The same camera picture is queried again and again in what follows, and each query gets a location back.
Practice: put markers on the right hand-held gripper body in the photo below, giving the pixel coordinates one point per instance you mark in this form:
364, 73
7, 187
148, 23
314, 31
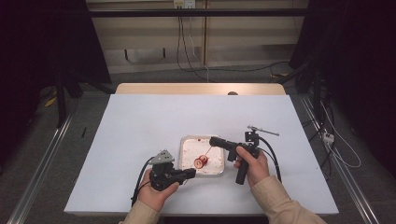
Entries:
252, 138

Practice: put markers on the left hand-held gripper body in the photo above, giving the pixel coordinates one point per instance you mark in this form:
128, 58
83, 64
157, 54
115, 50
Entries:
162, 174

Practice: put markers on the red fruit piece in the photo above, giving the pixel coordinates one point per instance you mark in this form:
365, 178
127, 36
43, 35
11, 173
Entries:
198, 163
204, 159

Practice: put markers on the square metal tray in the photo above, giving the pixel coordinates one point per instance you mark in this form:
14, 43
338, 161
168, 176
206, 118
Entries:
190, 149

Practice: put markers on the person's left hand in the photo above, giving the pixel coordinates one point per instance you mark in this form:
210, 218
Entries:
154, 197

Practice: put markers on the person's right hand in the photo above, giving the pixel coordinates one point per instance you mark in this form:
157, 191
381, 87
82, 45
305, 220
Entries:
258, 169

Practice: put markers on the white board mat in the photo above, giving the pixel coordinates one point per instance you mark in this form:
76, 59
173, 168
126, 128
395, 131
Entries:
149, 124

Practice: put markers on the light wooden table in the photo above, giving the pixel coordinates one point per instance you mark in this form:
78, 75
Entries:
186, 88

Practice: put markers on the white power strip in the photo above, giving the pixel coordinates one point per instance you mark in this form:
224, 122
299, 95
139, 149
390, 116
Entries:
328, 137

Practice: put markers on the small black floor object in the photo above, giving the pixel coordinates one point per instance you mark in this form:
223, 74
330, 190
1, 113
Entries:
83, 132

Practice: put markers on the black metal stand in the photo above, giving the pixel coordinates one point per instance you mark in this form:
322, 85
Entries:
60, 102

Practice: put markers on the black curtain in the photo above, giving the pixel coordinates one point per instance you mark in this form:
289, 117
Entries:
40, 62
358, 62

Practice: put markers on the yellow floor tape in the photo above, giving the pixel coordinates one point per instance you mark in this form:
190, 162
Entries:
50, 101

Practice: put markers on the black horizontal metal bar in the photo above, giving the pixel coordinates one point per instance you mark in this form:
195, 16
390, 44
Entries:
199, 12

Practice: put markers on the aluminium floor rail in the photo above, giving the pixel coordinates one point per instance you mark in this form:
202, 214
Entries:
345, 174
40, 171

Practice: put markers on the white wall outlet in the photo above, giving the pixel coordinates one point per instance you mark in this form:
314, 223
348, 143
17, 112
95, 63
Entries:
184, 3

